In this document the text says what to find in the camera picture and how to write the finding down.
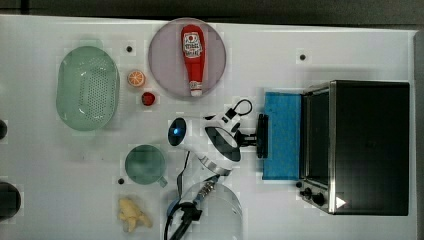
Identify black round base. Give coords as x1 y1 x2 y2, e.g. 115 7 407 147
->
0 182 22 221

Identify orange slice toy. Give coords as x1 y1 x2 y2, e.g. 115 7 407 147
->
127 70 146 87

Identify black cable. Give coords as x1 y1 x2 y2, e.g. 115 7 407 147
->
231 98 253 117

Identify green oval colander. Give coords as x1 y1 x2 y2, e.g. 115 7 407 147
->
56 39 120 131

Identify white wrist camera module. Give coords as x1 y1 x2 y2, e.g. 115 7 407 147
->
205 108 241 133

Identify yellow plush banana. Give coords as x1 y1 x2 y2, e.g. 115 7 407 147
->
118 198 153 233

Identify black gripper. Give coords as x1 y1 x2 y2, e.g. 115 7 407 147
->
233 123 257 147

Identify red strawberry toy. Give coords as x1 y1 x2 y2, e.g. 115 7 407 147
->
141 92 156 106

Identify black toaster oven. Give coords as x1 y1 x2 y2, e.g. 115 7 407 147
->
261 79 411 216

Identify red plush ketchup bottle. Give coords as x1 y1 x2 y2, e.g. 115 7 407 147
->
181 24 206 97

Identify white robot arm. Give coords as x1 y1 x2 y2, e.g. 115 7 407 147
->
164 115 264 240

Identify green cup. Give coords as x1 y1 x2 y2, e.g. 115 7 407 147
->
125 145 168 188

